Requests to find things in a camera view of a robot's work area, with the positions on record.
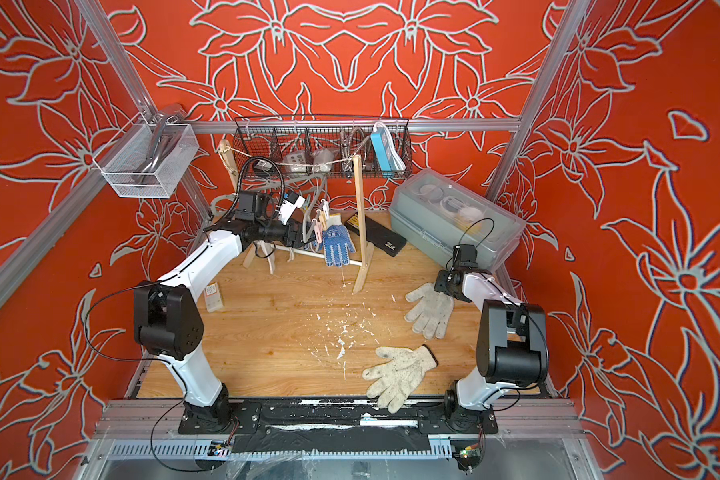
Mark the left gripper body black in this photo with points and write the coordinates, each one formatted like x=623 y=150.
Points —
x=288 y=241

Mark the blue dotted glove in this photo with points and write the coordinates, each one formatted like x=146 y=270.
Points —
x=337 y=246

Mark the grey clip hanger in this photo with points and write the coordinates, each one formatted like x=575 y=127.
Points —
x=253 y=212

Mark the wooden drying rack stand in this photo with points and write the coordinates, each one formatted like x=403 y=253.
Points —
x=227 y=155

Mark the white glove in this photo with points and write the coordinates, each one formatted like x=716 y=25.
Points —
x=399 y=376
x=431 y=312

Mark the white glove front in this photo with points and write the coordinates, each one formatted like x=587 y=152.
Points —
x=399 y=376

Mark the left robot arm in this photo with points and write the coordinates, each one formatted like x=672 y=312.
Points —
x=167 y=322

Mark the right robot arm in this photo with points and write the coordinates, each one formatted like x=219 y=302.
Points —
x=511 y=348

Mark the pink clothespin clip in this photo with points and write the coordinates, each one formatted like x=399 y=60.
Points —
x=318 y=231

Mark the white dice block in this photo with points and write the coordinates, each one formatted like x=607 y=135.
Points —
x=296 y=162

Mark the black tool case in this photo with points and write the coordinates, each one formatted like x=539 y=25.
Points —
x=384 y=238

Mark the light blue box in basket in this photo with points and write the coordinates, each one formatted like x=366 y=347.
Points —
x=389 y=160

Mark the grey plastic storage box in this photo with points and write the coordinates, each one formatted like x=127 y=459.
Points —
x=434 y=214

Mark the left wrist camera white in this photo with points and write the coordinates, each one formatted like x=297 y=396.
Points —
x=291 y=202

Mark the black wire basket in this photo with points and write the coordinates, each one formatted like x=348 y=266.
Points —
x=324 y=139

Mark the clear plastic wall bin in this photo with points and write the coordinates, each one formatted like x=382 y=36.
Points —
x=149 y=161

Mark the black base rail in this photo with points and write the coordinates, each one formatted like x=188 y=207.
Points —
x=344 y=425

